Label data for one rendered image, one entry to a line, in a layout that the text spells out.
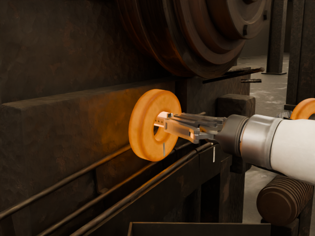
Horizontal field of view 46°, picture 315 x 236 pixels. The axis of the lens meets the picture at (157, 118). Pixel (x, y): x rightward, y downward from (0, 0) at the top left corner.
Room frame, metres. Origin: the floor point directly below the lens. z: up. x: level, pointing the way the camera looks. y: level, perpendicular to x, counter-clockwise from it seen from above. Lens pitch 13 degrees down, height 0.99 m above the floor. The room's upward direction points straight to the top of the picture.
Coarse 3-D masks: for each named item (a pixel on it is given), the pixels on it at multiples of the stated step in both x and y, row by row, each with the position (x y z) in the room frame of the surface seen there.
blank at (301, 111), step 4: (304, 100) 1.18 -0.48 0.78; (308, 100) 1.17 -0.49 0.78; (312, 100) 1.16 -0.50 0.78; (300, 104) 1.17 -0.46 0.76; (304, 104) 1.16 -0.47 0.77; (308, 104) 1.16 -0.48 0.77; (312, 104) 1.16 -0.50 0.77; (296, 108) 1.17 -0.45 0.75; (300, 108) 1.15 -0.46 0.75; (304, 108) 1.15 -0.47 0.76; (308, 108) 1.16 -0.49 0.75; (312, 108) 1.16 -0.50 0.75; (292, 112) 1.17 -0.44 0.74; (296, 112) 1.16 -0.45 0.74; (300, 112) 1.15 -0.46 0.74; (304, 112) 1.15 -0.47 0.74; (308, 112) 1.16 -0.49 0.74; (312, 112) 1.16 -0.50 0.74; (292, 116) 1.16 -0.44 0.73; (296, 116) 1.15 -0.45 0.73; (300, 116) 1.15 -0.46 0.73; (304, 116) 1.15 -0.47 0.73; (308, 116) 1.16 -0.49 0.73
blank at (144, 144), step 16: (144, 96) 0.74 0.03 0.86; (160, 96) 0.74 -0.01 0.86; (144, 112) 0.70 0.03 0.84; (160, 112) 0.75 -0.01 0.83; (176, 112) 0.80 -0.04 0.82; (128, 128) 0.71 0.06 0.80; (144, 128) 0.70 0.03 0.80; (160, 128) 0.79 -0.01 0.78; (144, 144) 0.71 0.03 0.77; (160, 144) 0.75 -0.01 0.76
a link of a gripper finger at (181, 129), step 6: (168, 120) 0.70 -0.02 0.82; (174, 120) 0.70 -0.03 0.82; (168, 126) 0.70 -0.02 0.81; (174, 126) 0.69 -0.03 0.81; (180, 126) 0.67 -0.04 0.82; (186, 126) 0.66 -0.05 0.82; (192, 126) 0.66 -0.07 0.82; (168, 132) 0.70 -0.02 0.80; (174, 132) 0.69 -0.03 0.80; (180, 132) 0.67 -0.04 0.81; (186, 132) 0.66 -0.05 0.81; (192, 132) 0.64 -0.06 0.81; (198, 132) 0.64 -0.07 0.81; (186, 138) 0.66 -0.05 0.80
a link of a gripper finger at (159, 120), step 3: (159, 117) 0.75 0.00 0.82; (162, 117) 0.75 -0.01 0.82; (156, 120) 0.75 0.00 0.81; (159, 120) 0.74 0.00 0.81; (162, 120) 0.73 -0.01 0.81; (156, 123) 0.74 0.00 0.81; (159, 123) 0.74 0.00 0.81; (162, 123) 0.73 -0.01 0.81; (165, 123) 0.71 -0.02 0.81; (165, 126) 0.71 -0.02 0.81
